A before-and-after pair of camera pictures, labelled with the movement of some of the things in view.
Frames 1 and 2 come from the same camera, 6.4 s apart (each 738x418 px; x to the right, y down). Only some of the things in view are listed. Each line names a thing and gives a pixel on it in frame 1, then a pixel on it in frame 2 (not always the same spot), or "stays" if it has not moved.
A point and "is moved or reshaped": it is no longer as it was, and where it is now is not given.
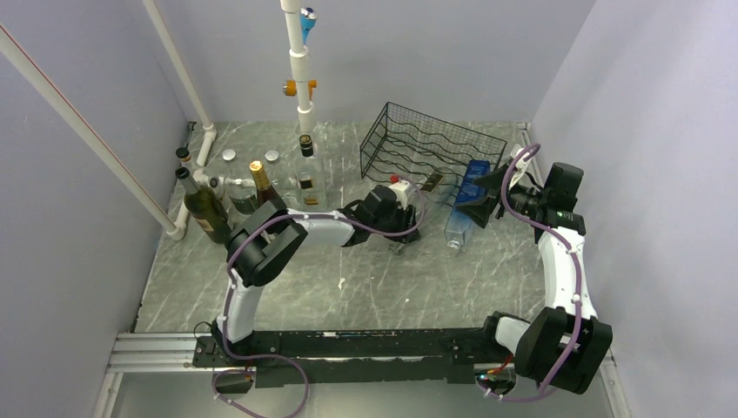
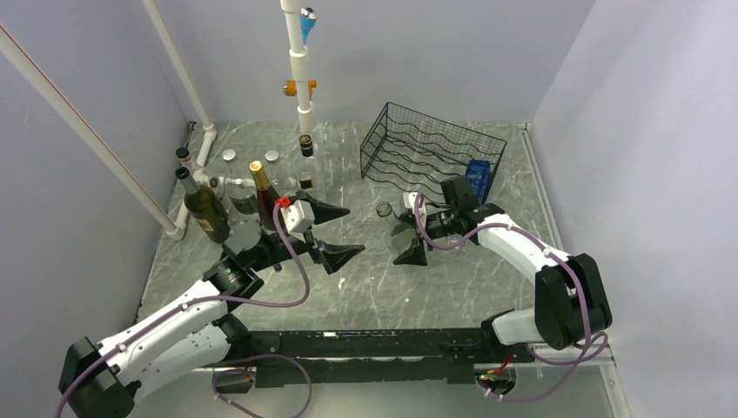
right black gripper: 481,211 → 416,255
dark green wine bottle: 205,208 stays
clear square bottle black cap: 311,178 stays
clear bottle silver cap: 241,189 stays
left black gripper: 406,217 → 332,255
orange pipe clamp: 291,87 stays
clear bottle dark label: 285,179 stays
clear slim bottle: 439,187 is moved or reshaped
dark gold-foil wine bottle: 264,190 stays
